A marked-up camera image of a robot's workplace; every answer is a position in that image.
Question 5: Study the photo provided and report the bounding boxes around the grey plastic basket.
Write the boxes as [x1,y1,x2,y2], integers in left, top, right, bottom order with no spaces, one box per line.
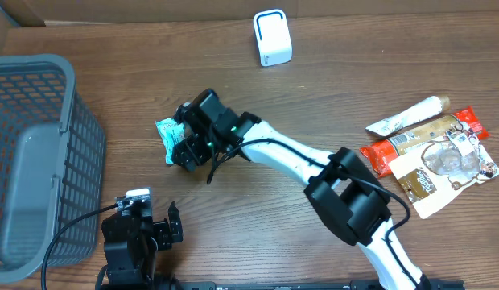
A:
[0,54,106,284]

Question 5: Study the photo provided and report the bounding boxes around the San Remo spaghetti packet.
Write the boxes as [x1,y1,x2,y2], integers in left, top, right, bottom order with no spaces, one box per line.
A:
[360,106,490,177]

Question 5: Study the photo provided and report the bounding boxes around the white Pantene tube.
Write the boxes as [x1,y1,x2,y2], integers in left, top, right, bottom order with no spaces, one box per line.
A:
[365,96,451,137]

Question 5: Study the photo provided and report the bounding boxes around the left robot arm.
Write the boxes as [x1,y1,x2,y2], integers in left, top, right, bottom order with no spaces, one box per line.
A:
[95,200,184,289]

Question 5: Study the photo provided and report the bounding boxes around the teal snack packet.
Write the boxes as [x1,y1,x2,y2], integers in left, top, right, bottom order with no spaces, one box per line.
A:
[155,118,185,165]

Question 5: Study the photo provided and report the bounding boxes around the black left camera cable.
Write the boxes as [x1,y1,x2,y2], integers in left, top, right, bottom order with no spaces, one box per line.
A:
[39,203,118,290]

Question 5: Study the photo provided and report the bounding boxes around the white barcode scanner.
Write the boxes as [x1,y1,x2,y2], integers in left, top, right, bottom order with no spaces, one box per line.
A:
[253,9,293,67]

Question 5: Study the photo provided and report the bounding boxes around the translucent beige pouch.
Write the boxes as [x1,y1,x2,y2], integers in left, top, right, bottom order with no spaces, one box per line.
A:
[390,122,499,219]

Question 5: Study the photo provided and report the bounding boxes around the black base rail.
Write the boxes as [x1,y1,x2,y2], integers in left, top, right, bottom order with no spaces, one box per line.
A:
[180,280,464,290]

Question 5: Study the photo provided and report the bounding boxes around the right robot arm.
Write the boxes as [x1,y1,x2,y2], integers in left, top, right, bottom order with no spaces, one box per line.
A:
[171,89,431,289]

